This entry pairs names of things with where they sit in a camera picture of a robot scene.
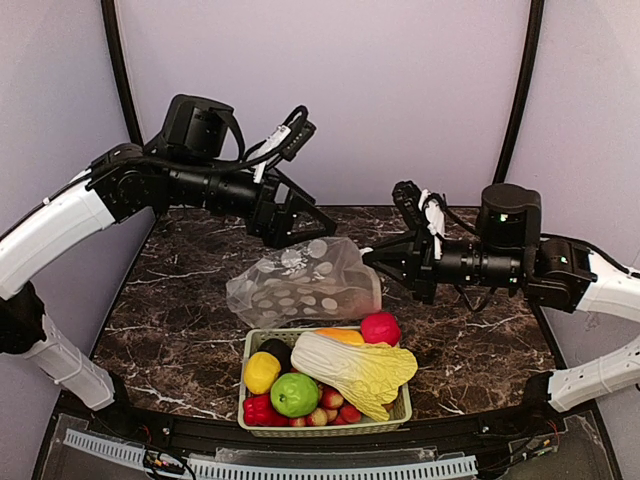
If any toy lychee fruit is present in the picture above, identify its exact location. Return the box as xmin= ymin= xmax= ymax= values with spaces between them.
xmin=305 ymin=408 xmax=328 ymax=427

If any orange yellow toy mango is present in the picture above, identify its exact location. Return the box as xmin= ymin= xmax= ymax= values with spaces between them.
xmin=315 ymin=328 xmax=365 ymax=346

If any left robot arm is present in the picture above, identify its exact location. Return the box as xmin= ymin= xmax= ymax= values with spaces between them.
xmin=1 ymin=94 xmax=336 ymax=411

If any black right corner frame post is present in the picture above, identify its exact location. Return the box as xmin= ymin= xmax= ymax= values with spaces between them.
xmin=492 ymin=0 xmax=545 ymax=184

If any white slotted cable duct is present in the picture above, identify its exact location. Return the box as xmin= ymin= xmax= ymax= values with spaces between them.
xmin=63 ymin=428 xmax=479 ymax=479

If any red toy pomegranate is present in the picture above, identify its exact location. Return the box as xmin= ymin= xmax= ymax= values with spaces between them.
xmin=360 ymin=312 xmax=402 ymax=346

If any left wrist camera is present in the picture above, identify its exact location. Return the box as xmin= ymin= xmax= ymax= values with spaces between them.
xmin=244 ymin=104 xmax=317 ymax=184

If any black left corner frame post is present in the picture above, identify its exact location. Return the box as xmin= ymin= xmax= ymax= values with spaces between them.
xmin=100 ymin=0 xmax=144 ymax=146

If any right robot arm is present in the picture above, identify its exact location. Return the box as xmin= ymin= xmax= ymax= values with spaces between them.
xmin=363 ymin=181 xmax=639 ymax=321

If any clear dotted zip top bag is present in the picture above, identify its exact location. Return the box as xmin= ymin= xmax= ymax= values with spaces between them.
xmin=226 ymin=237 xmax=382 ymax=329

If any green toy apple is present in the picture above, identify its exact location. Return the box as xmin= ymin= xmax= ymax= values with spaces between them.
xmin=270 ymin=373 xmax=320 ymax=418

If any red toy bell pepper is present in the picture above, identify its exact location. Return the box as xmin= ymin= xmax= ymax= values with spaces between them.
xmin=243 ymin=394 xmax=289 ymax=427

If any toy napa cabbage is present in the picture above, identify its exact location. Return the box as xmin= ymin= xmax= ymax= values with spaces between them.
xmin=291 ymin=332 xmax=418 ymax=422

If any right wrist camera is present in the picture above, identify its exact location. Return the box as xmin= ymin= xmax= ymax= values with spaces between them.
xmin=392 ymin=181 xmax=445 ymax=259

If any pale green plastic basket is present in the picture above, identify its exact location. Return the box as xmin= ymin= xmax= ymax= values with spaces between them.
xmin=237 ymin=328 xmax=413 ymax=438

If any yellow toy lemon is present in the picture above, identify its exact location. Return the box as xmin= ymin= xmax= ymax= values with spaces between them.
xmin=243 ymin=351 xmax=281 ymax=395

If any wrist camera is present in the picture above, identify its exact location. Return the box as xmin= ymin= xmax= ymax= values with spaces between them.
xmin=244 ymin=104 xmax=317 ymax=184
xmin=392 ymin=181 xmax=445 ymax=259

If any black corner frame post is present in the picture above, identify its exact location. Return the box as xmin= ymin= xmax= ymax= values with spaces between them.
xmin=492 ymin=0 xmax=545 ymax=184
xmin=100 ymin=0 xmax=144 ymax=146

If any dark purple toy eggplant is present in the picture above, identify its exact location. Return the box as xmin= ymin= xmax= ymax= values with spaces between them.
xmin=258 ymin=338 xmax=292 ymax=374

